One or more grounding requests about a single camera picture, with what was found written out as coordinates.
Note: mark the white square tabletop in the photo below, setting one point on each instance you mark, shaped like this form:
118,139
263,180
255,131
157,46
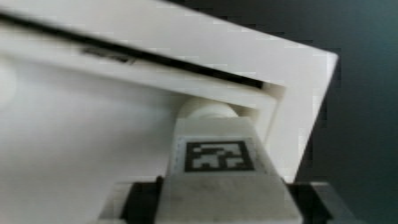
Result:
86,127

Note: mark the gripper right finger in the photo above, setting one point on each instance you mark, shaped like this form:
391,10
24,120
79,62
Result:
320,204

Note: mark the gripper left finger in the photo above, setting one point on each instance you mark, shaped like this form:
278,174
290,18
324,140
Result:
132,202

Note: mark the white leg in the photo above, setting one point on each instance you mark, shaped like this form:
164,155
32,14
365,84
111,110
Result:
223,188

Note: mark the white right fence rail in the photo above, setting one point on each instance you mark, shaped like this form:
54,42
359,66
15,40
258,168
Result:
148,42

